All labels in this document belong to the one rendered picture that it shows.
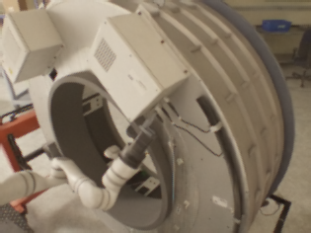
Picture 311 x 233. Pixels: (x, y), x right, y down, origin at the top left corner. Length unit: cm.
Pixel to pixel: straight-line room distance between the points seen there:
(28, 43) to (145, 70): 58
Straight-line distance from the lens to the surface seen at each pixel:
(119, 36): 63
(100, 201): 82
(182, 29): 79
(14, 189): 90
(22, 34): 107
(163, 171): 87
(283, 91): 106
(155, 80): 59
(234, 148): 70
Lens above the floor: 188
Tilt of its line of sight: 30 degrees down
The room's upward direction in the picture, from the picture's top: 2 degrees counter-clockwise
